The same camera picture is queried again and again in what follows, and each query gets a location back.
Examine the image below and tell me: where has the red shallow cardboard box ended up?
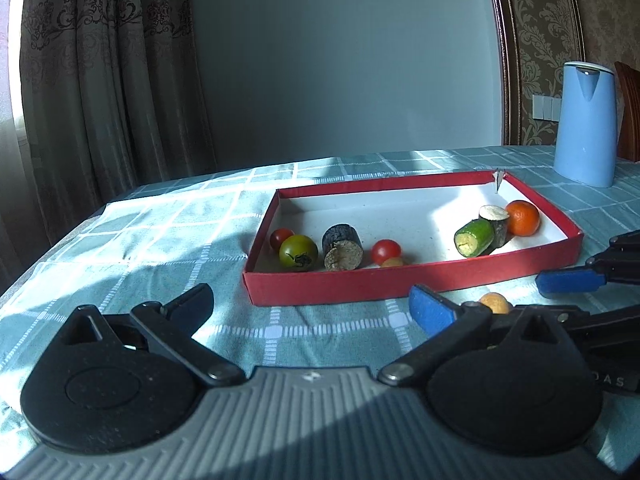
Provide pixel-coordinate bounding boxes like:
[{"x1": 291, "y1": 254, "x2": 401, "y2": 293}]
[{"x1": 242, "y1": 170, "x2": 584, "y2": 307}]

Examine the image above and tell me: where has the orange tangerine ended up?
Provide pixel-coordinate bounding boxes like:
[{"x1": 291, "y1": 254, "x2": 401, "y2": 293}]
[{"x1": 506, "y1": 200, "x2": 541, "y2": 237}]

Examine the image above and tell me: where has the teal checked bedsheet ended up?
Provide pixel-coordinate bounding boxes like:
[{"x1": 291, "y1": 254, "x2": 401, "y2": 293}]
[{"x1": 1, "y1": 146, "x2": 639, "y2": 469}]

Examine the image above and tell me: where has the brown patterned curtain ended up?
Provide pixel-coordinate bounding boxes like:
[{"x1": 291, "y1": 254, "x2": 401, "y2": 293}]
[{"x1": 1, "y1": 0, "x2": 216, "y2": 287}]

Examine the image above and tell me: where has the green cucumber chunk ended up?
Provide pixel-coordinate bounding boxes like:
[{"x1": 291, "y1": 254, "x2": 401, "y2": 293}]
[{"x1": 454, "y1": 218, "x2": 495, "y2": 258}]

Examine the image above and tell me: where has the brown wooden chair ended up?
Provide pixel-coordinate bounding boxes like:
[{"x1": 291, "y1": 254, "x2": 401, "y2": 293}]
[{"x1": 614, "y1": 61, "x2": 640, "y2": 162}]

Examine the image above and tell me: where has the red cherry tomato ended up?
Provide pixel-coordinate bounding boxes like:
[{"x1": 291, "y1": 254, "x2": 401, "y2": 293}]
[
  {"x1": 269, "y1": 228, "x2": 294, "y2": 252},
  {"x1": 370, "y1": 238, "x2": 401, "y2": 266}
]

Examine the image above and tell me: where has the white wall switch panel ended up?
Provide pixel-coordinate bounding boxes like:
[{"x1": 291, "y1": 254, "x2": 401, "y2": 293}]
[{"x1": 532, "y1": 94, "x2": 562, "y2": 122}]

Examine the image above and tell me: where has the large dark green tomato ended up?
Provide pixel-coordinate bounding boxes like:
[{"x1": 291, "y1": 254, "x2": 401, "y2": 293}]
[{"x1": 279, "y1": 234, "x2": 318, "y2": 271}]

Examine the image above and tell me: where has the light blue kettle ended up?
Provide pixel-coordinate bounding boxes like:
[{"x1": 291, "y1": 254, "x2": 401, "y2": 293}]
[{"x1": 553, "y1": 61, "x2": 617, "y2": 188}]

